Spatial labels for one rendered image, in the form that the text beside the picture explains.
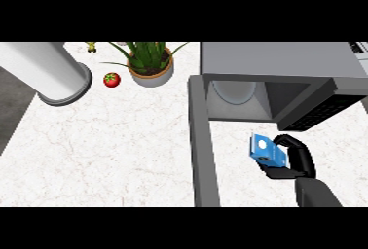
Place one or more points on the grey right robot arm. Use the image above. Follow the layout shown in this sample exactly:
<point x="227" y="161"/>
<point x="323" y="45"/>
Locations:
<point x="317" y="194"/>

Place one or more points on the grey microwave door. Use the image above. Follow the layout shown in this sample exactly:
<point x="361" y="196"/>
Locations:
<point x="201" y="142"/>

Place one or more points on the small yellow green figurine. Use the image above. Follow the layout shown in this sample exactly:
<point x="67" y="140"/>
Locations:
<point x="91" y="47"/>

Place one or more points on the green potted plant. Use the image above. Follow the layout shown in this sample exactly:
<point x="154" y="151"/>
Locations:
<point x="150" y="63"/>

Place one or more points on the blue milk carton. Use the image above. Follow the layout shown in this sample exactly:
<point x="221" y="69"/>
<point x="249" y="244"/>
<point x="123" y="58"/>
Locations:
<point x="266" y="152"/>

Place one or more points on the grey microwave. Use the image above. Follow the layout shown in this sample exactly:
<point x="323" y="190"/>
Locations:
<point x="283" y="71"/>

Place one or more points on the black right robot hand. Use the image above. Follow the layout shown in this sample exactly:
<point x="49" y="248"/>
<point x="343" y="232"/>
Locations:
<point x="303" y="159"/>

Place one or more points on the white cylindrical appliance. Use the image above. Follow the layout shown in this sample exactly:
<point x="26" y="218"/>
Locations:
<point x="45" y="69"/>

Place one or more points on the red tomato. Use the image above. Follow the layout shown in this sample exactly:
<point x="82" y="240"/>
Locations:
<point x="111" y="79"/>

